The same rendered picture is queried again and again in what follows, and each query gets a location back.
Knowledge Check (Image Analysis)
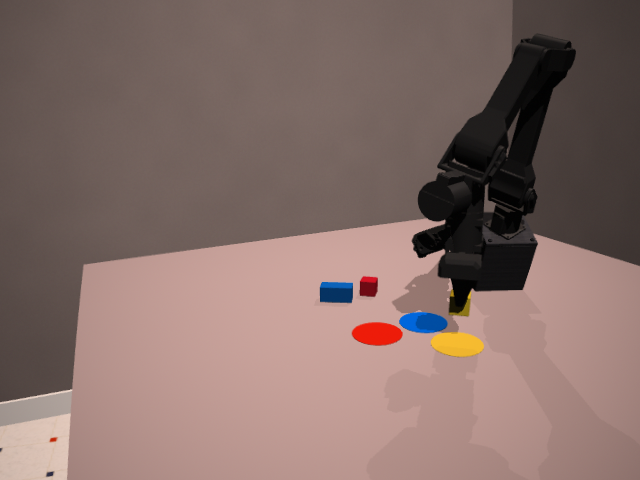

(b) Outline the red circle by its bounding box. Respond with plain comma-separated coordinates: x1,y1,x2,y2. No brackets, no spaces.
352,322,403,345

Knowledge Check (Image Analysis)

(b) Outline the red cube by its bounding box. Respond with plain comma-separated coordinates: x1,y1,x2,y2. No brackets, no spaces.
360,276,378,297

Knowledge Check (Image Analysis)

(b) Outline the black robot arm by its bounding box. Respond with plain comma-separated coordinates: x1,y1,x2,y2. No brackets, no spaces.
412,33,576,258

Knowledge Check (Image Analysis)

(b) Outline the blue block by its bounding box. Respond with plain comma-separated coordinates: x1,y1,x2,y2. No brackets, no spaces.
320,282,353,303

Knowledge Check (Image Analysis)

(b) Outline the yellow cube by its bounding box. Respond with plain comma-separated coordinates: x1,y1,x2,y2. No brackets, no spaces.
449,289,471,316

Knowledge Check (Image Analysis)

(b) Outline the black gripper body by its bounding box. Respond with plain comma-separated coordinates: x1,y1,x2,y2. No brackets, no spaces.
438,211,484,281

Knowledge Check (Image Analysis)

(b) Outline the blue circle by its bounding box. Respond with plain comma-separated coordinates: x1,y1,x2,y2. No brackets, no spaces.
399,312,448,333

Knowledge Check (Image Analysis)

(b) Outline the yellow circle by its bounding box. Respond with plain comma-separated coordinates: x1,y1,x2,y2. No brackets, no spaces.
431,332,484,357

